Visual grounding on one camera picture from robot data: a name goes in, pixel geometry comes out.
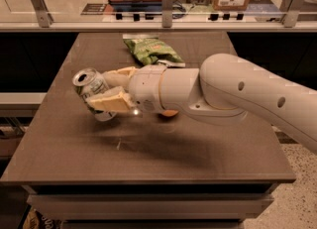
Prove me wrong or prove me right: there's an orange fruit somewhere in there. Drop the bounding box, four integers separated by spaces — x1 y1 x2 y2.
161 110 178 117

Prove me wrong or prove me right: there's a silver green 7up can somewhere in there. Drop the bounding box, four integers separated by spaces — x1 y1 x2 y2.
72 67 116 122

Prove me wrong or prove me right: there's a middle metal rail bracket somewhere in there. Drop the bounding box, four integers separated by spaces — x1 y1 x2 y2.
161 0 172 28

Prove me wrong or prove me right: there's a left metal rail bracket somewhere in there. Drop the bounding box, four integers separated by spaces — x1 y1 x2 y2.
31 0 53 28

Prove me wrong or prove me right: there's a metal rail bracket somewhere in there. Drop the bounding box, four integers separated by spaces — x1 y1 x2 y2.
31 0 53 28
161 0 172 28
281 0 308 28

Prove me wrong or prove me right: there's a right metal rail bracket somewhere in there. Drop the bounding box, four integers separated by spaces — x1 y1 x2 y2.
281 0 308 28

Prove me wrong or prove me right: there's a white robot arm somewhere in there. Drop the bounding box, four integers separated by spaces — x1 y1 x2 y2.
87 54 317 154

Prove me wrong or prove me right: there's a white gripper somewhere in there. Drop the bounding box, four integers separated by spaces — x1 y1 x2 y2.
87 65 166 113

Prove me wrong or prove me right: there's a green chip bag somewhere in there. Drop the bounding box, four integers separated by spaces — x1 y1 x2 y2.
124 38 185 67

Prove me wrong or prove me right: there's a snack bag under table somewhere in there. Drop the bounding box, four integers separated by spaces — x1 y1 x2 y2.
22 208 61 229

